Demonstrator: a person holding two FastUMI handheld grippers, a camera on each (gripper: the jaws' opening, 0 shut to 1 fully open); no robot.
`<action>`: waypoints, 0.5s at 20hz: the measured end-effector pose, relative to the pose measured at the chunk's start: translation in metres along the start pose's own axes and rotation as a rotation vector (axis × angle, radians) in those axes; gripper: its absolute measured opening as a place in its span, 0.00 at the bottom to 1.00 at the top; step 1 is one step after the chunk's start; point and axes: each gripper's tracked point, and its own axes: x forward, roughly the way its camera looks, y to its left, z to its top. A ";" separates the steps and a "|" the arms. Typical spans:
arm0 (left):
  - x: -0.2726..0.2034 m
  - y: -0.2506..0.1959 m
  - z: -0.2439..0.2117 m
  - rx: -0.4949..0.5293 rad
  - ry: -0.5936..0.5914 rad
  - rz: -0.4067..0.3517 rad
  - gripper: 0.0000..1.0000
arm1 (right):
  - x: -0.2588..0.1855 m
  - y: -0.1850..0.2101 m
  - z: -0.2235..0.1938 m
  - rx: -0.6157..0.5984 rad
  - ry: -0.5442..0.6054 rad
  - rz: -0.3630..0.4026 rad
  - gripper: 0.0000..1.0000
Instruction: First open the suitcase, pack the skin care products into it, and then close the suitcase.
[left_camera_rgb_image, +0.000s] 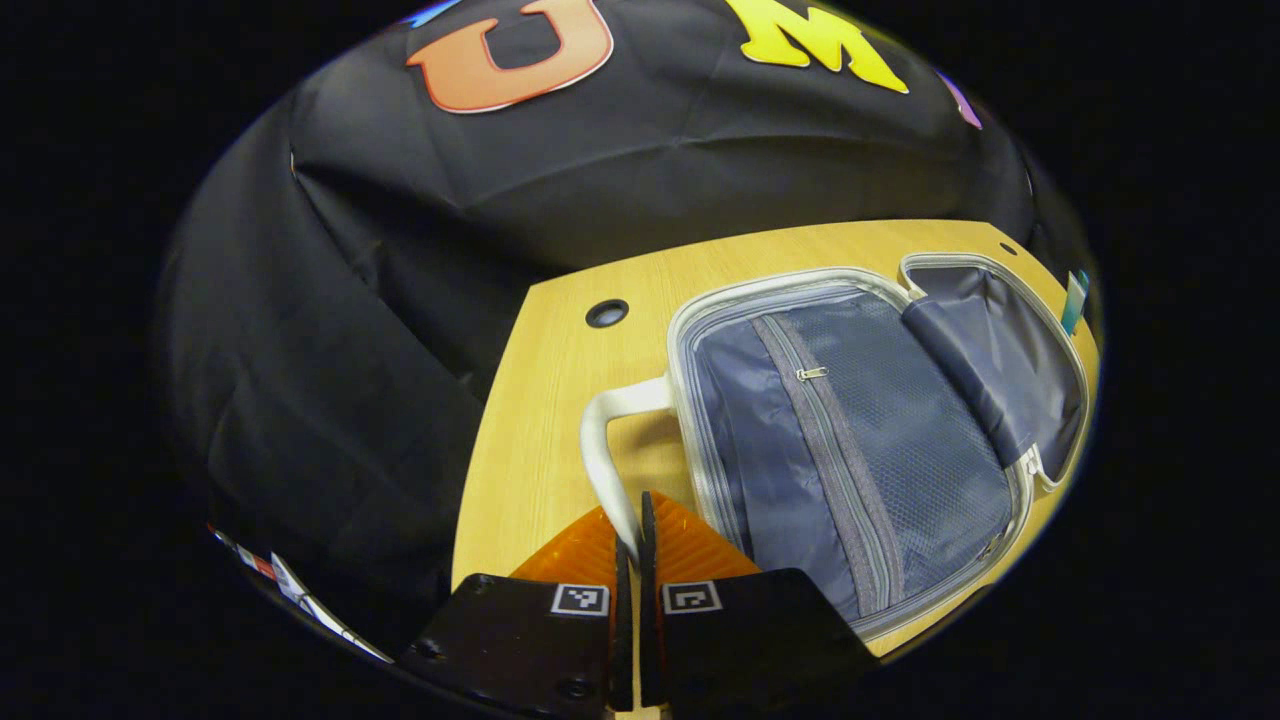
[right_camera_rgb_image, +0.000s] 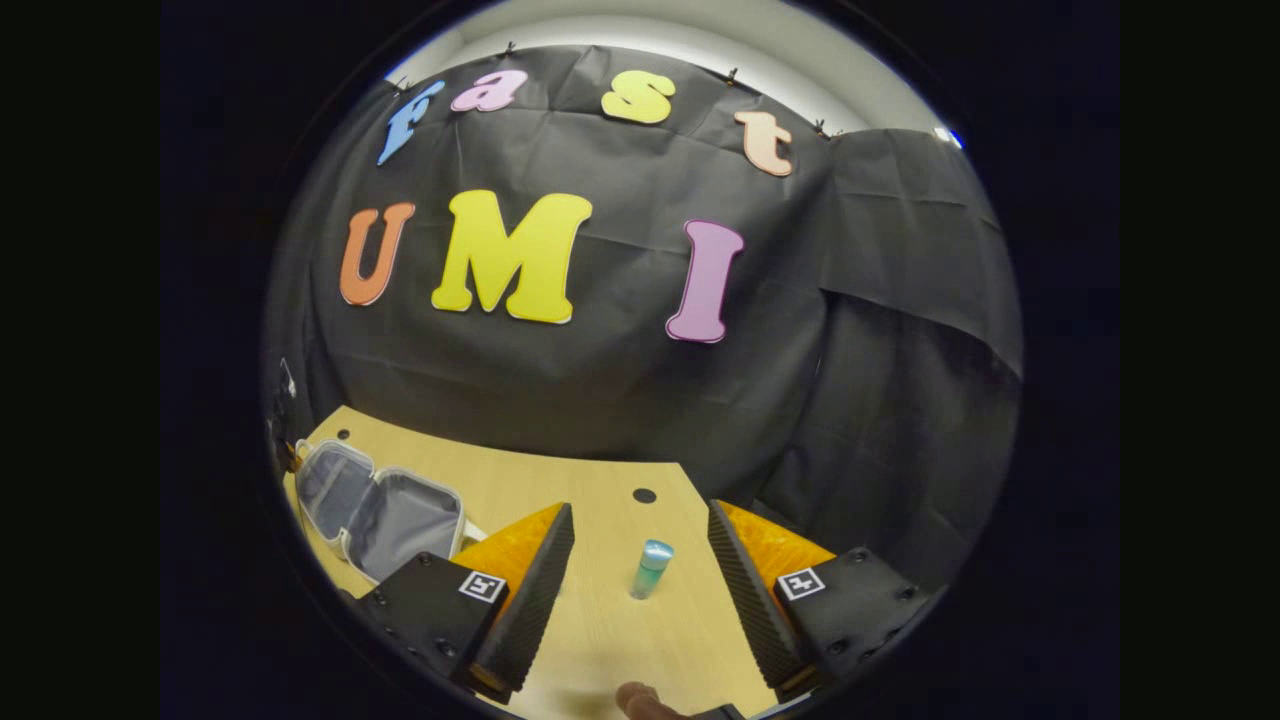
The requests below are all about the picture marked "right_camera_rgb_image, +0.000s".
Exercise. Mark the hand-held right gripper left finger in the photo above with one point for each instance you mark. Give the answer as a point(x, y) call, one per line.
point(525, 600)

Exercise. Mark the black backdrop cloth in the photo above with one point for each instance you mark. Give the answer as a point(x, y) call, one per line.
point(620, 380)

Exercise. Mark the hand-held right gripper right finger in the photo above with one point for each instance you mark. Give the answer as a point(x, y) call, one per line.
point(760, 610)

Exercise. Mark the teal skin care bottle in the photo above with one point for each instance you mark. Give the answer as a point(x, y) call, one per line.
point(650, 570)

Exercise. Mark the white suitcase with grey lining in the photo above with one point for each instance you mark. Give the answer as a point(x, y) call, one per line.
point(400, 520)

